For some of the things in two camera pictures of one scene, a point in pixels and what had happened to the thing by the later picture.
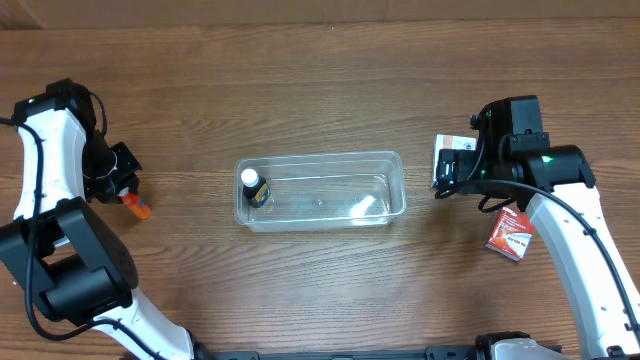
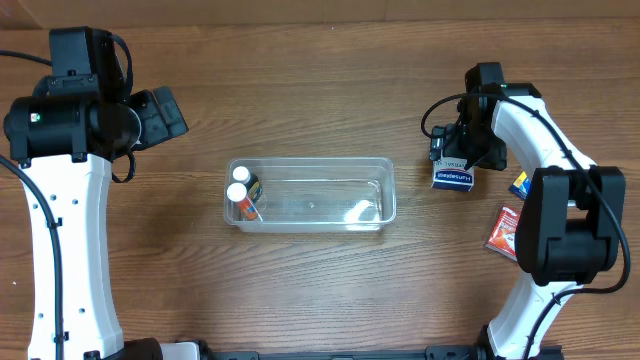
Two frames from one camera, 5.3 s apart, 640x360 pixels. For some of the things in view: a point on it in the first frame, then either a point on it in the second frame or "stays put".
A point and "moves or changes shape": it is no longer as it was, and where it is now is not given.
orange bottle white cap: [135, 203] → [237, 193]
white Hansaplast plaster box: [451, 142] moves or changes shape
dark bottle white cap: [256, 189] moves or changes shape
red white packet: [511, 234] stays put
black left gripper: [126, 163] → [163, 116]
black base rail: [449, 352] stays put
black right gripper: [446, 167] → [465, 151]
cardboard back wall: [52, 14] stays put
